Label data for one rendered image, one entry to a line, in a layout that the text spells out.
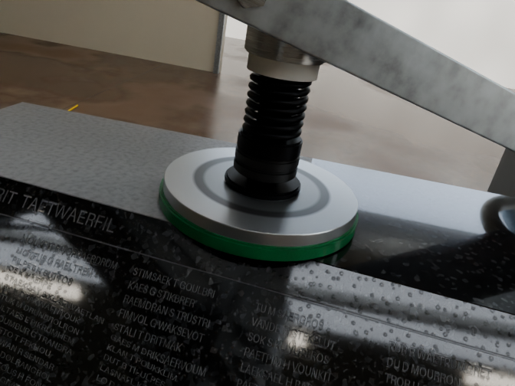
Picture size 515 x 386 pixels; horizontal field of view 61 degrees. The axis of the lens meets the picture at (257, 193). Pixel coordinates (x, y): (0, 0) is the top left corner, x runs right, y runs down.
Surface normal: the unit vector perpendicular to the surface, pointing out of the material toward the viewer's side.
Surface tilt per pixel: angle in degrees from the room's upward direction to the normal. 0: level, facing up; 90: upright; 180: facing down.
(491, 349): 45
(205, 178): 0
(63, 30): 90
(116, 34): 90
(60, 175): 0
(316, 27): 90
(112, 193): 0
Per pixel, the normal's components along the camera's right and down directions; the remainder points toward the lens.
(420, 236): 0.15, -0.89
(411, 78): 0.22, 0.45
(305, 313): -0.06, -0.36
